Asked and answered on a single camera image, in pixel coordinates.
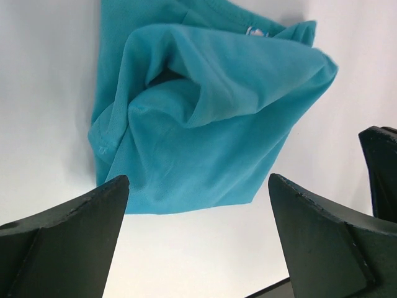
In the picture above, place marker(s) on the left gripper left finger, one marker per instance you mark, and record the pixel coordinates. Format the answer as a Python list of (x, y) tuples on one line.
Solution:
[(67, 250)]

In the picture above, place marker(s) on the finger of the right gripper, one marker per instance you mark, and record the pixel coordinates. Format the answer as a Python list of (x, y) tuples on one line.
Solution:
[(379, 148)]

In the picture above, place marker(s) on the teal t shirt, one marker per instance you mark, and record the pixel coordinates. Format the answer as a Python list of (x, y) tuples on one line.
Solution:
[(195, 100)]

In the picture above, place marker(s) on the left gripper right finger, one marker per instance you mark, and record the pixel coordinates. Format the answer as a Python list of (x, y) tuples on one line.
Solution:
[(332, 250)]

